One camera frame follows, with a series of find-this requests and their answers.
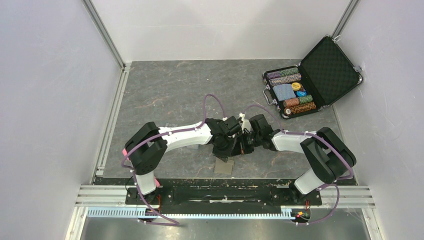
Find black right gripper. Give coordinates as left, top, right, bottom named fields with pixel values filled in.
left=231, top=130, right=262, bottom=157

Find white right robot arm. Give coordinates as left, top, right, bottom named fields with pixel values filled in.
left=236, top=113, right=357, bottom=204

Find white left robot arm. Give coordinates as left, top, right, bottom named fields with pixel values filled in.
left=122, top=116, right=242, bottom=204

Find poker chips in case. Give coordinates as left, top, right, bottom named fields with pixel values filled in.
left=262, top=66, right=319, bottom=119

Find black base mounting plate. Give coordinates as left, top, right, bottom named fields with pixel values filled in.
left=144, top=178, right=323, bottom=214

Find black poker chip case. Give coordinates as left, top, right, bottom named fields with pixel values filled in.
left=262, top=35, right=365, bottom=119

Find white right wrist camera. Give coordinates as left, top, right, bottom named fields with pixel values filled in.
left=237, top=112, right=252, bottom=132

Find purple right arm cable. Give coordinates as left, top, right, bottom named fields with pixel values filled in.
left=241, top=104, right=355, bottom=226

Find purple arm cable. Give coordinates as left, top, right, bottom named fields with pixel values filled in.
left=241, top=104, right=355, bottom=226
left=120, top=94, right=228, bottom=227

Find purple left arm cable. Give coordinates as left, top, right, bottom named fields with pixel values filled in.
left=120, top=94, right=228, bottom=227

